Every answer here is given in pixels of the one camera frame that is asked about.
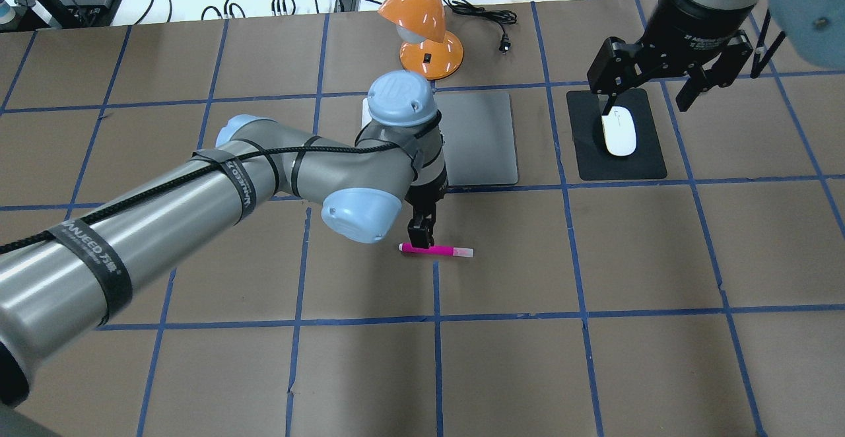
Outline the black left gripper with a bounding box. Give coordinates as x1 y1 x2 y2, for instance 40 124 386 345
405 170 448 250

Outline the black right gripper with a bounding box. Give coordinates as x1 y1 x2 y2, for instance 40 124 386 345
588 13 753 116

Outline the pink highlighter pen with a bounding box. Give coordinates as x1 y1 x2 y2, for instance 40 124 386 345
398 242 475 257

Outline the white computer mouse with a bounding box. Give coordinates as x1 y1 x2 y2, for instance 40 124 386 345
601 106 637 157

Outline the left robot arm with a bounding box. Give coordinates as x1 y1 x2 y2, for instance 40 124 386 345
1 70 446 407

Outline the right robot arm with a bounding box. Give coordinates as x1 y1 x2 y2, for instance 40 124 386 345
588 0 844 115

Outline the black mousepad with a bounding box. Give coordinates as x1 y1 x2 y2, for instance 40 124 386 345
566 88 667 181

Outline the silver laptop notebook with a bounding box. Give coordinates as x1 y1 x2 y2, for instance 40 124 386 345
402 89 519 187

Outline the orange desk lamp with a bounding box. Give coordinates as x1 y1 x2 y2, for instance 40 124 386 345
378 0 464 81

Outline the lamp power cord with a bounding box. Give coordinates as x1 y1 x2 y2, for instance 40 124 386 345
446 0 518 54

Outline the black braided cable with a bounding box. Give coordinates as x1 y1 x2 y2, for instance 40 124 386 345
0 143 403 256

